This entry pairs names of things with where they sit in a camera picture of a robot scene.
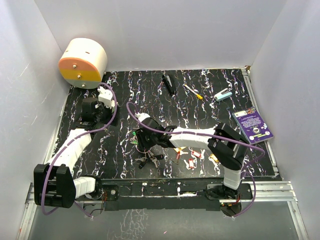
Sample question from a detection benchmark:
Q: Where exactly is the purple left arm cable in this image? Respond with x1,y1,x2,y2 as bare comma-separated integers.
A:
41,82,118,218

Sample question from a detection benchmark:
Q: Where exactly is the large metal keyring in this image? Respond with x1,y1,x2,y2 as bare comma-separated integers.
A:
135,145,149,153

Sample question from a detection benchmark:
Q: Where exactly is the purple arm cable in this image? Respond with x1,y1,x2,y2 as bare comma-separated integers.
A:
41,82,118,218
126,101,266,218

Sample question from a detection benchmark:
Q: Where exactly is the aluminium rail frame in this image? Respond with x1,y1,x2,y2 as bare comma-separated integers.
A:
18,177,309,240

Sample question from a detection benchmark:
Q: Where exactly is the white pen yellow cap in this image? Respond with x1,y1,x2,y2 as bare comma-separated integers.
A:
183,84,203,100

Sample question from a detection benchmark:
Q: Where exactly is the round drawer box pink yellow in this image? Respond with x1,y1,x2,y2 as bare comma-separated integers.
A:
58,37,108,89

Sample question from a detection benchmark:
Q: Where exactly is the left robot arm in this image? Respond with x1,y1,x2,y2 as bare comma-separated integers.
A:
33,96,118,208

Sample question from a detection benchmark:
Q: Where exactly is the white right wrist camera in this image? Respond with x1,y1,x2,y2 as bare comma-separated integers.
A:
134,113,151,122

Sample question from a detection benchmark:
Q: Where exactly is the yellow tag far right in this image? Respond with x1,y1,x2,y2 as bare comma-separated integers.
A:
210,154,219,163

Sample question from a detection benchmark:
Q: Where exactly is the red tag lower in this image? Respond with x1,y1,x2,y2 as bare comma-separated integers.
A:
184,158,195,170

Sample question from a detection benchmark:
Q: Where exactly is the black stapler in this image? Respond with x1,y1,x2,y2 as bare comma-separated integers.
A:
162,74,177,96

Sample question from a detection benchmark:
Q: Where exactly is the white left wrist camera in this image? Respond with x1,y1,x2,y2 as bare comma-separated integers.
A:
97,86,116,110

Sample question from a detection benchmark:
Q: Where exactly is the purple booklet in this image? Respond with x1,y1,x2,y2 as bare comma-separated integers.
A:
232,106,274,145

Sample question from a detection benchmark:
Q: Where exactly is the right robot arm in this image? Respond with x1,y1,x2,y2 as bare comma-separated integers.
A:
135,117,248,199

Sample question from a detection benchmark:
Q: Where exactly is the red tag right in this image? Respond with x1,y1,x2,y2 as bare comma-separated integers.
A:
191,150,203,159

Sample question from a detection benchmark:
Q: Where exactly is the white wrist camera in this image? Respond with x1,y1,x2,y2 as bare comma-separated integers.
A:
97,86,116,110
134,113,151,122

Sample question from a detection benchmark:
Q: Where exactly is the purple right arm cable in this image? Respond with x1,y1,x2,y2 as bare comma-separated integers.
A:
126,101,266,218

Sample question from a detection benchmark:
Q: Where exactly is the yellow tag with key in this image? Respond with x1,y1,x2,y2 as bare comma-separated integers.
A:
173,147,188,155

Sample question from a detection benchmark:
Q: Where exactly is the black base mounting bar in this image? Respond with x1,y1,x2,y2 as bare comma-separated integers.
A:
72,176,253,212

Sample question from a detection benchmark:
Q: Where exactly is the silver key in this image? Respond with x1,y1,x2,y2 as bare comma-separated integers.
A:
151,157,159,168
135,156,147,162

